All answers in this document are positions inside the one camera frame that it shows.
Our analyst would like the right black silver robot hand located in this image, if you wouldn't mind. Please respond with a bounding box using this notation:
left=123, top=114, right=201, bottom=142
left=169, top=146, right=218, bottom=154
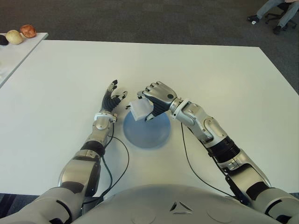
left=136, top=81, right=179, bottom=122

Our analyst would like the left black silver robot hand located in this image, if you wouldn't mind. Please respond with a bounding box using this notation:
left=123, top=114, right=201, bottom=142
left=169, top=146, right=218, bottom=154
left=100, top=79, right=128, bottom=112

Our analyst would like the white charger block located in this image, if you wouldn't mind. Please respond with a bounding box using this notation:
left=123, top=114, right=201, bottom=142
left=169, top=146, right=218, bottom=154
left=125, top=98, right=153, bottom=121

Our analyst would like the blue round plate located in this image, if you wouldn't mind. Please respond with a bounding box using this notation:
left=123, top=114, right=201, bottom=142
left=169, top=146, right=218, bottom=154
left=123, top=109, right=171, bottom=149

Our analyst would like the small white table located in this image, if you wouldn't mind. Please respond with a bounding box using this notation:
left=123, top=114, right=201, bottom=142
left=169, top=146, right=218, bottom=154
left=0, top=32, right=49, bottom=88

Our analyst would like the red-brown round fruit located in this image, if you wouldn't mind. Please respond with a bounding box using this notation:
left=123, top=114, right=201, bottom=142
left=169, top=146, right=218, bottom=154
left=20, top=24, right=37, bottom=38

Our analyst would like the grey robot torso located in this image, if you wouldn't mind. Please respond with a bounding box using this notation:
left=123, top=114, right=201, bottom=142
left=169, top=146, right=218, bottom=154
left=72, top=184, right=281, bottom=224

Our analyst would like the beige round fruit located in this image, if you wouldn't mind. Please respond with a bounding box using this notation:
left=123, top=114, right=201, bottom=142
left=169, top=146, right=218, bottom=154
left=5, top=29, right=23, bottom=44

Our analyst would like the seated person in jeans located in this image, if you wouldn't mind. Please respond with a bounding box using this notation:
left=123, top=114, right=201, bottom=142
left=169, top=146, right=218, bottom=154
left=247, top=0, right=299, bottom=35

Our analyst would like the black office chair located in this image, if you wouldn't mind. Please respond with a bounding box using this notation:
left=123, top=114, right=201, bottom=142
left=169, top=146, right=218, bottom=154
left=265, top=2, right=297, bottom=26

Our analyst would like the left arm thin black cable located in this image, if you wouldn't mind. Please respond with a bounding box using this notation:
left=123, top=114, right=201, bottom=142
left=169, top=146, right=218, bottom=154
left=100, top=122, right=130, bottom=200

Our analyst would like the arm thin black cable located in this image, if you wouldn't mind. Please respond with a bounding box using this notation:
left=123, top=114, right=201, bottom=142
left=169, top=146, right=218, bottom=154
left=100, top=122, right=130, bottom=200
left=181, top=123, right=236, bottom=199

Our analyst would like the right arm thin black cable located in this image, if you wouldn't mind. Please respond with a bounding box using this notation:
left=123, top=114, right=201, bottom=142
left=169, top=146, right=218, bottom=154
left=181, top=123, right=236, bottom=199

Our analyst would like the left arm thick black cable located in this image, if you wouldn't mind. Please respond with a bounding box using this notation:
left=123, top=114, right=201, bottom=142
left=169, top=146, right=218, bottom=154
left=80, top=156, right=113, bottom=210

